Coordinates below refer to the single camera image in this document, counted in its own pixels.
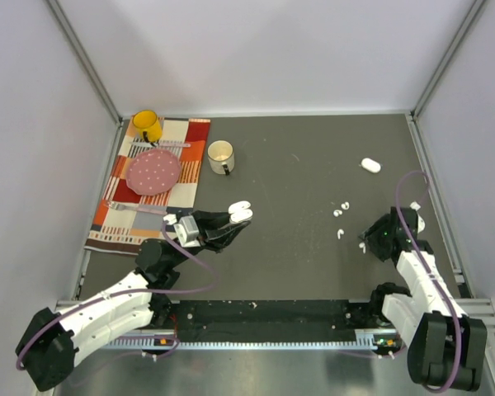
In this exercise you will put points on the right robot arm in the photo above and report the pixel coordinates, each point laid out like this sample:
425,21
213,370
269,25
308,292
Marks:
446,346

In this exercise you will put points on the cream mug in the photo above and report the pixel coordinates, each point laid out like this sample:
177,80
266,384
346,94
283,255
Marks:
220,154

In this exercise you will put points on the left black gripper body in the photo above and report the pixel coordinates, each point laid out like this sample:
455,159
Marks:
205,238

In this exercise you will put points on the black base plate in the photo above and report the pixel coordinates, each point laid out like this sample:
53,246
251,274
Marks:
257,321

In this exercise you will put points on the white oval case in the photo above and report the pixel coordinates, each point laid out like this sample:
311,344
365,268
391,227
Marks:
370,165

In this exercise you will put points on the white earbud charging case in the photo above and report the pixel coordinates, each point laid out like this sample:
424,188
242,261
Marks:
240,212

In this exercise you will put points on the yellow mug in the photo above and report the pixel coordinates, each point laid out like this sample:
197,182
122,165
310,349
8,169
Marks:
148,126

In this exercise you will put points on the pink dotted plate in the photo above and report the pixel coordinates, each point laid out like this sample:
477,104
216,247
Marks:
153,172

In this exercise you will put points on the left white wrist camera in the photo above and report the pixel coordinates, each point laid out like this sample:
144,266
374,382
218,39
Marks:
186,229

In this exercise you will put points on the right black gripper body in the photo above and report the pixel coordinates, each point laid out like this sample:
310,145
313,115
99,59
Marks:
377,236

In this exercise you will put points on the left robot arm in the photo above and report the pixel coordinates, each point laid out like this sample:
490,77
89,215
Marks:
56,342

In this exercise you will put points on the pink handled fork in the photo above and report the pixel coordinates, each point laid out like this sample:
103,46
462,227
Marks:
121,207

